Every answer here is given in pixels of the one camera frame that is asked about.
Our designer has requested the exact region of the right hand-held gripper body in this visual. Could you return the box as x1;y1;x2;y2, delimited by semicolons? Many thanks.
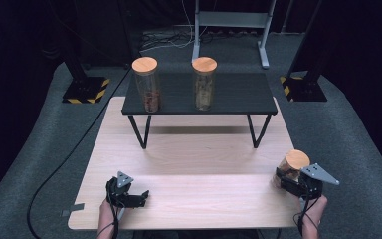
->
280;162;340;200

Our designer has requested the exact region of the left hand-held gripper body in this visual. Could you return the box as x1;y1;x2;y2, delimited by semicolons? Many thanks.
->
104;170;140;209

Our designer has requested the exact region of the short glass jar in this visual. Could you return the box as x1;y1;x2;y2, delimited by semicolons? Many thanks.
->
272;148;311;190

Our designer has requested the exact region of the black metal shelf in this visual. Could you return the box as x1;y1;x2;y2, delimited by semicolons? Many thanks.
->
121;72;279;149

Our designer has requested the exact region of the tall glass jar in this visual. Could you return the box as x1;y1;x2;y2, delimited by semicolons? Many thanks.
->
131;56;162;114

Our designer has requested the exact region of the glass jar with pale leaves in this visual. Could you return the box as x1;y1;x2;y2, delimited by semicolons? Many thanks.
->
192;56;218;113

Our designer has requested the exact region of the person's right hand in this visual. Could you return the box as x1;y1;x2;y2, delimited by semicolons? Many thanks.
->
298;194;328;230

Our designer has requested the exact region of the person's left hand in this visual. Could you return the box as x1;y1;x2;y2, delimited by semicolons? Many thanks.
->
97;199;127;227

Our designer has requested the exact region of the grey tape strip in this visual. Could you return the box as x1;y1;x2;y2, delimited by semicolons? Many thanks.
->
61;202;86;217

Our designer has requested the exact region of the black stand with striped base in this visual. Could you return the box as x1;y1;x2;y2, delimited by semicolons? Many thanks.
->
280;0;328;103
48;0;111;105

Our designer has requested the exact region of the grey metal stand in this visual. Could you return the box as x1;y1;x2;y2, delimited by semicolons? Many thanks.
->
191;0;278;70

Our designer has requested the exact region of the right hand-held gripper cable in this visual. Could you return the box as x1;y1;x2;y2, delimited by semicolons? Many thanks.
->
292;187;322;237

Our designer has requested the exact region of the long black floor cable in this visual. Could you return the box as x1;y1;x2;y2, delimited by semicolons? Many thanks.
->
26;66;133;239

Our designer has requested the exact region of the bundle of floor cables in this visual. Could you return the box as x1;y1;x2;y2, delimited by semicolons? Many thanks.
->
139;24;263;53

